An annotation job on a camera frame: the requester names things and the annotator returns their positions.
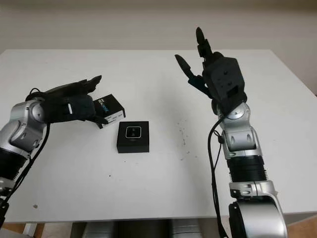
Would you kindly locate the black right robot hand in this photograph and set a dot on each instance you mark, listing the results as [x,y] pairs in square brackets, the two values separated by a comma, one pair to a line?
[195,79]

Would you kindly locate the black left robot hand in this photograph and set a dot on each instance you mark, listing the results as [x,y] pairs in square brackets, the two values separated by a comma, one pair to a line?
[74,88]

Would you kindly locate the black printed box lid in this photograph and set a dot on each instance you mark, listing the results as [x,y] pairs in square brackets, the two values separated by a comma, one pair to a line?
[112,106]

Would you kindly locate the small silver cube camera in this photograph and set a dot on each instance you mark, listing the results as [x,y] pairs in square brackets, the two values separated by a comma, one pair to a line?
[133,132]

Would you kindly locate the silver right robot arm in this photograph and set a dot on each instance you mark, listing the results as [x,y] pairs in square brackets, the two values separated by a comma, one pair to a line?
[247,161]

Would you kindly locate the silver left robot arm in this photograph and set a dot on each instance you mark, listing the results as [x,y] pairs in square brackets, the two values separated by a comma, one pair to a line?
[19,129]

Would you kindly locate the white table leg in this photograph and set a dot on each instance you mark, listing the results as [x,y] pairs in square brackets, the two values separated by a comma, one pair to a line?
[31,228]

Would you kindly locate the grey robot lower body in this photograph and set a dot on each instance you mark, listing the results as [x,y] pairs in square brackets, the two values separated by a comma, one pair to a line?
[146,229]

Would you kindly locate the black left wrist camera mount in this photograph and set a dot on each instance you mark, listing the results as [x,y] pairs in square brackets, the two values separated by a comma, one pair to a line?
[81,107]

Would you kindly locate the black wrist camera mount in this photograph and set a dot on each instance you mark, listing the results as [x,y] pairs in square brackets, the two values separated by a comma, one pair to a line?
[225,79]
[81,107]

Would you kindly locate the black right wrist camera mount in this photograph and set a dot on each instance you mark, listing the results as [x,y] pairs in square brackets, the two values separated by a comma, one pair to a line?
[225,79]

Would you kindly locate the black camera box base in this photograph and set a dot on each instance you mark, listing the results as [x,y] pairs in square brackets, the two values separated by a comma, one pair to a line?
[133,147]

